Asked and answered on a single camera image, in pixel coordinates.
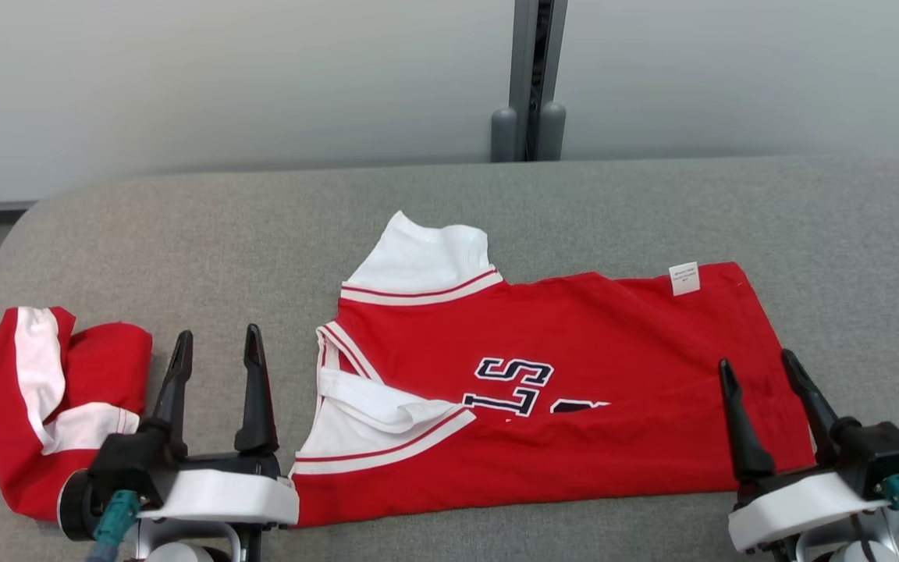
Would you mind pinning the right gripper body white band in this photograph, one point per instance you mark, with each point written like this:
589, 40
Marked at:
801, 503

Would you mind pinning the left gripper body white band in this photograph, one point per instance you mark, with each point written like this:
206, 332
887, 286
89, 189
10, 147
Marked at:
223, 496

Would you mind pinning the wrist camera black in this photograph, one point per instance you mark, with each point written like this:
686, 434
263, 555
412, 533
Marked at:
879, 457
126, 464

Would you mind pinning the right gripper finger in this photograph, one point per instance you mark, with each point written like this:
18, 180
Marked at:
746, 445
820, 421

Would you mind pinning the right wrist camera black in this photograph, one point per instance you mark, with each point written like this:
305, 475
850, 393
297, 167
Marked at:
879, 457

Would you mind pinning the red shorts white stripe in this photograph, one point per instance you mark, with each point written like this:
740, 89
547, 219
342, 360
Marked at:
106, 367

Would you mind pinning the grey partition post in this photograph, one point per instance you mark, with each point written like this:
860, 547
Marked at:
522, 62

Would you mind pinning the red jersey number 23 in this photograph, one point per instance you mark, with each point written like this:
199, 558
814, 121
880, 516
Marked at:
613, 351

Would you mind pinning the grey cylindrical post foot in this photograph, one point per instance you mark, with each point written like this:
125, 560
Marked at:
504, 136
552, 133

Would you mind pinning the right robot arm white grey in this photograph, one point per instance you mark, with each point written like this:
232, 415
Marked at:
871, 550

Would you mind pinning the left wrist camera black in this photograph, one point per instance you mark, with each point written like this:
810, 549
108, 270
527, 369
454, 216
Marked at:
126, 464

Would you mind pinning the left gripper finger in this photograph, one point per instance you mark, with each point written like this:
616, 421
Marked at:
258, 406
172, 414

